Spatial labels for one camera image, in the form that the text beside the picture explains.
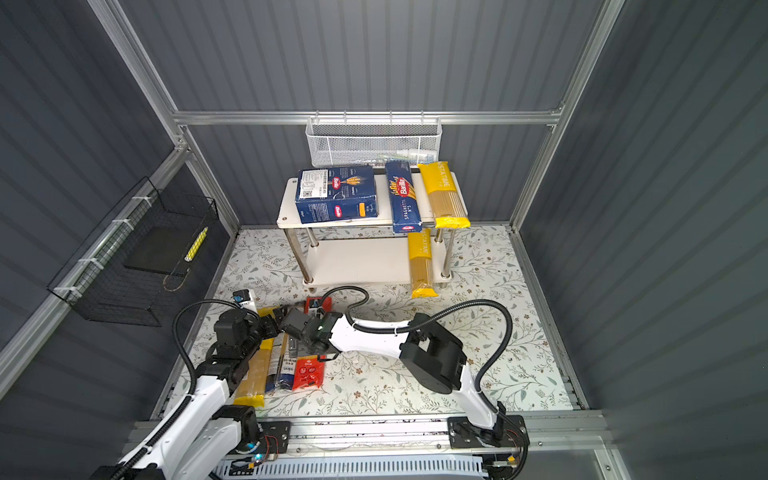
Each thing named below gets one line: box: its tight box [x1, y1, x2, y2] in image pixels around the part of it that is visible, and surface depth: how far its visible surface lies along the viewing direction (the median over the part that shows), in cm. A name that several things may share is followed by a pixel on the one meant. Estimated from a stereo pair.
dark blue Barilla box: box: [295, 165, 379, 224], surface depth 74 cm
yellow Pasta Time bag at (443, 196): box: [418, 161, 471, 229], surface depth 78 cm
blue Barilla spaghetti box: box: [385, 161, 423, 233], surface depth 76 cm
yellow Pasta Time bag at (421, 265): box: [408, 228, 439, 299], surface depth 100 cm
